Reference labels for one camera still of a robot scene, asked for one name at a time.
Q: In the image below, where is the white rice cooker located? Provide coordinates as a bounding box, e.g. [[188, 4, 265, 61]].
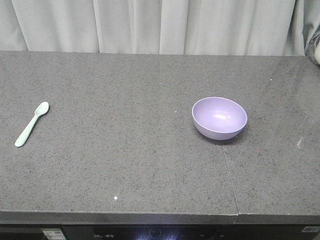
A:
[[314, 43, 320, 65]]

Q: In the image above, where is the purple plastic bowl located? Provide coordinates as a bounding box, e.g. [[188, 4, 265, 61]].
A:
[[191, 97, 248, 141]]

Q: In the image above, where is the mint green plastic spoon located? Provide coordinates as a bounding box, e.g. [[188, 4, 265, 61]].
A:
[[14, 101, 50, 148]]

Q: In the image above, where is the black disinfection cabinet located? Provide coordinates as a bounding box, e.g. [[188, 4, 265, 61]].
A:
[[62, 224, 320, 240]]

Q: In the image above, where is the white curtain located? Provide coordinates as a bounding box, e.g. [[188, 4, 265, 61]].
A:
[[0, 0, 320, 56]]

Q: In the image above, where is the black built-in dishwasher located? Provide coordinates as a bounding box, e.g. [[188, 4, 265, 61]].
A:
[[0, 227, 68, 240]]

